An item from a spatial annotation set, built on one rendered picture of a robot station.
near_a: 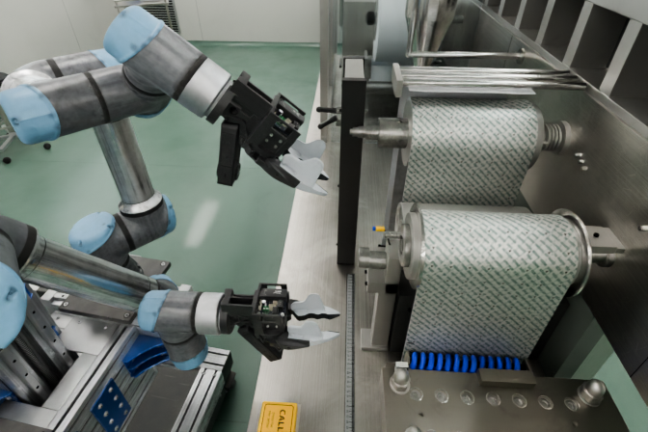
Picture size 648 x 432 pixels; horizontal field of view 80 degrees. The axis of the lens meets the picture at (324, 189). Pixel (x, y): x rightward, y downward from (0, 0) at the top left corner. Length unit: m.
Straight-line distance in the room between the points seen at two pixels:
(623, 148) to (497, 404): 0.48
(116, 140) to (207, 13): 5.48
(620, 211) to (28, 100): 0.88
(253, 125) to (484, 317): 0.51
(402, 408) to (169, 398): 1.17
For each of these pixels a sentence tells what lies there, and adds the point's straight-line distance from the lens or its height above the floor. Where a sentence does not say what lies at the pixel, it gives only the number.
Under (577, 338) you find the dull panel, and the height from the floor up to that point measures 1.06.
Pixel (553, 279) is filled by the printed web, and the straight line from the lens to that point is 0.72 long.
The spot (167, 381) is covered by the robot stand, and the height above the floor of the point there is 0.21.
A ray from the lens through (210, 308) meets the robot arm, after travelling 0.74.
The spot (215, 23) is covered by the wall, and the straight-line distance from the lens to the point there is 6.47.
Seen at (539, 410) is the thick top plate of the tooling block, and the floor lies 1.03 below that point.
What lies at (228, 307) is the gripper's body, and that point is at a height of 1.16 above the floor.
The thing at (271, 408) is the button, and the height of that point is 0.92.
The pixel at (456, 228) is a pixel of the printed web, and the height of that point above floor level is 1.31.
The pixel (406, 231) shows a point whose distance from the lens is 0.66.
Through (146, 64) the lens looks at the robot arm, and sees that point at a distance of 0.56.
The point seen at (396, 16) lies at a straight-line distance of 1.50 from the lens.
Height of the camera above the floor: 1.72
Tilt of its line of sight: 36 degrees down
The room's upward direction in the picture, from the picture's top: straight up
